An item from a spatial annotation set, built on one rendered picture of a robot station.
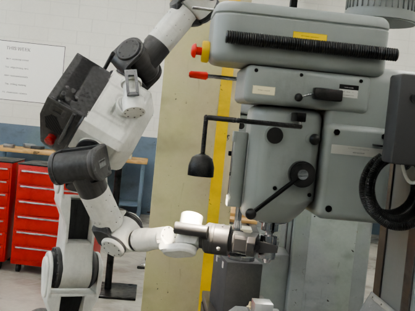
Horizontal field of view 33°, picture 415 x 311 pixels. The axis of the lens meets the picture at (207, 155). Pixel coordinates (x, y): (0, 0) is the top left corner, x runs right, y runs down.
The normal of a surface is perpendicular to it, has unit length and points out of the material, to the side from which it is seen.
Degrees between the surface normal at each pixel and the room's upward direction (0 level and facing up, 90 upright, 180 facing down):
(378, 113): 90
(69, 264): 81
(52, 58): 90
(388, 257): 90
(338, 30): 90
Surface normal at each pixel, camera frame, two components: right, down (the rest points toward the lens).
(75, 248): 0.41, 0.16
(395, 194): -0.99, -0.10
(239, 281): 0.18, 0.07
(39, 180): -0.07, 0.04
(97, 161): 0.96, -0.11
